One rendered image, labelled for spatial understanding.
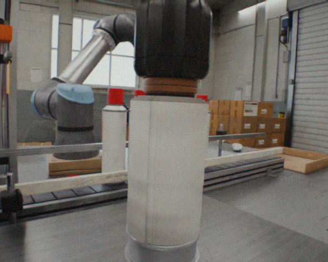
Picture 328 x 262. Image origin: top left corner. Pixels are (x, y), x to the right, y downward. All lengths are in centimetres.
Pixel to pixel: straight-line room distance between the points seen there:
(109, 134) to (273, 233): 35
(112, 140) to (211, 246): 30
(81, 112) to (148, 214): 60
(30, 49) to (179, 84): 575
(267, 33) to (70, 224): 597
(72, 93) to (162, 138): 61
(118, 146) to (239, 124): 361
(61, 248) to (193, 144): 21
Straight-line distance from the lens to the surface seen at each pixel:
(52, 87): 97
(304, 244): 41
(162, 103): 24
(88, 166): 84
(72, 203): 51
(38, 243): 37
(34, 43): 598
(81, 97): 83
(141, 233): 28
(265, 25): 619
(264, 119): 444
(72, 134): 84
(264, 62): 604
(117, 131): 54
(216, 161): 73
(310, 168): 108
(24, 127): 592
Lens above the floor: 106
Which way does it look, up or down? 6 degrees down
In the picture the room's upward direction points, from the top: 3 degrees clockwise
